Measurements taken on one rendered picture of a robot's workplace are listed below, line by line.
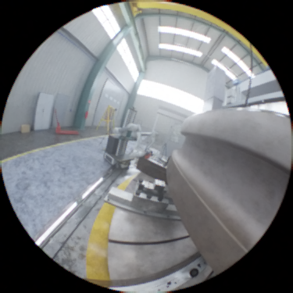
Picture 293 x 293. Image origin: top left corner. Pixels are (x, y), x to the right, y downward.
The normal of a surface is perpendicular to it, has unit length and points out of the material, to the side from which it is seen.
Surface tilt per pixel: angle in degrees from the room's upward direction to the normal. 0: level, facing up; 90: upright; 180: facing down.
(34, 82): 90
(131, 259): 0
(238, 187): 90
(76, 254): 0
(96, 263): 0
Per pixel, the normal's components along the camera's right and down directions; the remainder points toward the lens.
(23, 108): 0.95, 0.32
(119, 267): 0.30, -0.93
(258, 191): -0.92, -0.23
